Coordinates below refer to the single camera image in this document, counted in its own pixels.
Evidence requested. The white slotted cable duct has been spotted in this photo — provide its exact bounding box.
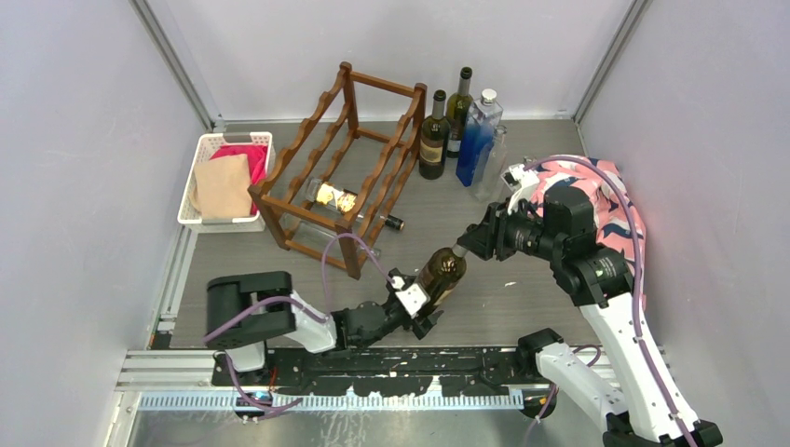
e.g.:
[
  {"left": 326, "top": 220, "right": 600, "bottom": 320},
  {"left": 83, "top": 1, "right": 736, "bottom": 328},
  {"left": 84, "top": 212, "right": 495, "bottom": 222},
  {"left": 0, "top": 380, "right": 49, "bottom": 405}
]
[{"left": 139, "top": 390, "right": 524, "bottom": 412}]

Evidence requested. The dark green wine bottle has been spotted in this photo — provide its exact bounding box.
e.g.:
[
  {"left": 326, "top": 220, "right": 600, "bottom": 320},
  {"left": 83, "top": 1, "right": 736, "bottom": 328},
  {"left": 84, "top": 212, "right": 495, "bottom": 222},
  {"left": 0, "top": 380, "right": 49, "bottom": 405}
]
[{"left": 418, "top": 89, "right": 450, "bottom": 180}]

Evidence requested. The olive green wine bottle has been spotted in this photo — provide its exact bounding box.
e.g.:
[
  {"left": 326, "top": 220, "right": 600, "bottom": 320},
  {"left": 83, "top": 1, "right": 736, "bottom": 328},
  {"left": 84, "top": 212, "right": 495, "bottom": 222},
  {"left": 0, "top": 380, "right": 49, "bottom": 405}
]
[{"left": 446, "top": 66, "right": 473, "bottom": 158}]

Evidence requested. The brown wooden wine rack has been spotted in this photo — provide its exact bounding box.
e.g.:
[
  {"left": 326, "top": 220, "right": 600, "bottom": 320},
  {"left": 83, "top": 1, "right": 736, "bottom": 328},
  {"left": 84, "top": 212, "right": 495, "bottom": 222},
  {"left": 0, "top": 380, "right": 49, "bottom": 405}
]
[{"left": 248, "top": 61, "right": 428, "bottom": 279}]

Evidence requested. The clear tapered glass bottle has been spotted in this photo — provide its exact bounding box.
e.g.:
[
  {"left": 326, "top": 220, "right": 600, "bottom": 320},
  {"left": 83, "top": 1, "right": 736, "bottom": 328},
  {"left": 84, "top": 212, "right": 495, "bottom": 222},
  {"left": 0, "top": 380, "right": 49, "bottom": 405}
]
[{"left": 279, "top": 213, "right": 382, "bottom": 260}]

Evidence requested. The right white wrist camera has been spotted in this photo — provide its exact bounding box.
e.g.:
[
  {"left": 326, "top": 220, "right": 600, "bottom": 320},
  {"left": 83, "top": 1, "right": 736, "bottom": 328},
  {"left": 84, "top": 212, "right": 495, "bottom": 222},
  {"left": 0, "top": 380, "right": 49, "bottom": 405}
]
[{"left": 501, "top": 163, "right": 539, "bottom": 215}]

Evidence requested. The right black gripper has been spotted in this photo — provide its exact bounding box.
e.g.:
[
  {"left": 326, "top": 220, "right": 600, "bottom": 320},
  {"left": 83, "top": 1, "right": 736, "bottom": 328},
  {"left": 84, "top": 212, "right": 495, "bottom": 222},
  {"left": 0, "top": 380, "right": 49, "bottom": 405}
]
[{"left": 457, "top": 195, "right": 565, "bottom": 261}]

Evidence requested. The pink shark print cloth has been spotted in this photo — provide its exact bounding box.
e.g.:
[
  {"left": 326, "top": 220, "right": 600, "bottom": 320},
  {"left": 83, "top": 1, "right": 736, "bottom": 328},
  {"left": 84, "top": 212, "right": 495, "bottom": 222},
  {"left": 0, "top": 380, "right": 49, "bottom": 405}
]
[{"left": 530, "top": 156, "right": 647, "bottom": 306}]

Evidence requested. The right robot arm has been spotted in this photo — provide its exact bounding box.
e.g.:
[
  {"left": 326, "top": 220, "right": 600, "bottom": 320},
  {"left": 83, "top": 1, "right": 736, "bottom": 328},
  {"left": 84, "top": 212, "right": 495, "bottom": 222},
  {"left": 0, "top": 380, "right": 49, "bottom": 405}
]
[{"left": 457, "top": 185, "right": 723, "bottom": 446}]

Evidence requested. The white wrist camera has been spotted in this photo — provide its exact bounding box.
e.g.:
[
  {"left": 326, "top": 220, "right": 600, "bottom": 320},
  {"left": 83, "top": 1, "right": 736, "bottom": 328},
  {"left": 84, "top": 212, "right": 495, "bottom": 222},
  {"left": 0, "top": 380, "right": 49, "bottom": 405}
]
[
  {"left": 388, "top": 269, "right": 429, "bottom": 318},
  {"left": 501, "top": 163, "right": 539, "bottom": 215}
]

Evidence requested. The dark wine bottle cream label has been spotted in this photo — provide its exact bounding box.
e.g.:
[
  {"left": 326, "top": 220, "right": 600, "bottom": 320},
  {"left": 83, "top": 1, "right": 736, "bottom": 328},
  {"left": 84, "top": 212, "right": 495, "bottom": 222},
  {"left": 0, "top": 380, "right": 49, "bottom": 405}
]
[{"left": 415, "top": 245, "right": 468, "bottom": 316}]

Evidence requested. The beige cloth in basket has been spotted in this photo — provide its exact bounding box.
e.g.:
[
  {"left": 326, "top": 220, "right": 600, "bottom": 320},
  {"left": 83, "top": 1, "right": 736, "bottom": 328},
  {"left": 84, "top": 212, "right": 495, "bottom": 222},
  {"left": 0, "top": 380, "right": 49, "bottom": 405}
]
[{"left": 192, "top": 154, "right": 252, "bottom": 220}]

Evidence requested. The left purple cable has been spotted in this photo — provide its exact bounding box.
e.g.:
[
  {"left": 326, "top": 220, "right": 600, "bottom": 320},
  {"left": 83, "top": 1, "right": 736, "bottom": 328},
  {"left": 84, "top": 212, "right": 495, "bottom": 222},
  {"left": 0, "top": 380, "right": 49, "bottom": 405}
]
[{"left": 203, "top": 231, "right": 400, "bottom": 424}]

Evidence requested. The clear slim glass bottle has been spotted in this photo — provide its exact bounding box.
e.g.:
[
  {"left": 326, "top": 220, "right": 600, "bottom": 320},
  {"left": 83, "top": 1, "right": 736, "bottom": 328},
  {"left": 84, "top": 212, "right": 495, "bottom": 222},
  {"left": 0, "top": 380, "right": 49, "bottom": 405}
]
[{"left": 472, "top": 124, "right": 508, "bottom": 202}]

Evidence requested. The white perforated plastic basket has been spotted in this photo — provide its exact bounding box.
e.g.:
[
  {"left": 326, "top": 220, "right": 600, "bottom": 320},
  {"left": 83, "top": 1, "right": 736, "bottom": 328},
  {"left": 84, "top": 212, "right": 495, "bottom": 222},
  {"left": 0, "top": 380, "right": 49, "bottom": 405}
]
[{"left": 178, "top": 131, "right": 276, "bottom": 233}]

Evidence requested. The blue clear square bottle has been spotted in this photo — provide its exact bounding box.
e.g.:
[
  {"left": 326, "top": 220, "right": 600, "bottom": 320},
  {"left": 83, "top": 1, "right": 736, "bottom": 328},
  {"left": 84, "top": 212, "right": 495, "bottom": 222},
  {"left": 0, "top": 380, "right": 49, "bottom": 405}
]
[{"left": 456, "top": 88, "right": 503, "bottom": 187}]

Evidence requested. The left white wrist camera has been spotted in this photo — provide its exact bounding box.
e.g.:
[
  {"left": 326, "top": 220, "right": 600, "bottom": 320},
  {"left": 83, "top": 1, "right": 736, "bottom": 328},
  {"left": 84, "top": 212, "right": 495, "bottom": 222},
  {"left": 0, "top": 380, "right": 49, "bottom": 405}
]
[{"left": 388, "top": 269, "right": 429, "bottom": 318}]

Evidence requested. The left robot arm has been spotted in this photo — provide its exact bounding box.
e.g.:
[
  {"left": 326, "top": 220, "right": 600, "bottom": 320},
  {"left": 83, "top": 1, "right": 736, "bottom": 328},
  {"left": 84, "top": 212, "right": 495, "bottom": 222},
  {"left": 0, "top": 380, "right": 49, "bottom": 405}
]
[{"left": 203, "top": 269, "right": 441, "bottom": 385}]

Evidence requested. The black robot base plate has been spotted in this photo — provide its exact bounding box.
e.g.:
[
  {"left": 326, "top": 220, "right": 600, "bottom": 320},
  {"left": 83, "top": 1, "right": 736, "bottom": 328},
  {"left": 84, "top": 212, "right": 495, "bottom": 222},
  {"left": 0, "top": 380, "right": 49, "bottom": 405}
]
[{"left": 238, "top": 346, "right": 548, "bottom": 398}]

